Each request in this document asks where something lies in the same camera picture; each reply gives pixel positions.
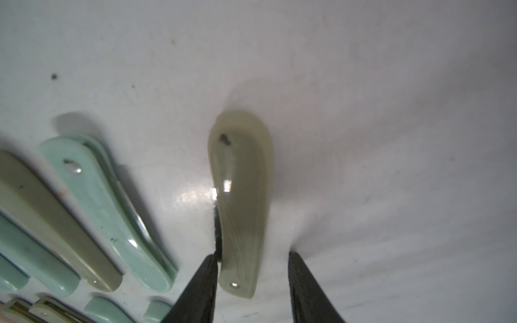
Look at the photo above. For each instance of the large olive knife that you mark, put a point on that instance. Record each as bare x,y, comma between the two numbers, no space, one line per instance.
241,158

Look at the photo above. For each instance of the mint folding fruit knife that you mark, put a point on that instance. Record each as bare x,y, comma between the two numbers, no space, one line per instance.
35,260
85,167
12,278

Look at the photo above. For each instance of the olive green folding fruit knife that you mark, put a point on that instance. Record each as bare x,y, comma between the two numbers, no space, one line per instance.
28,203

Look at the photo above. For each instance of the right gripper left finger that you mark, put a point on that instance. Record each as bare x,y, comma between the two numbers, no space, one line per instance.
197,302

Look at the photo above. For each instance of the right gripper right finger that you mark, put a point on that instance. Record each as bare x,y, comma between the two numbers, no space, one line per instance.
309,302

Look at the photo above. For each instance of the mint knife bottom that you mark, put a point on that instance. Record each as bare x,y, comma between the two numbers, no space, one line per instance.
157,311

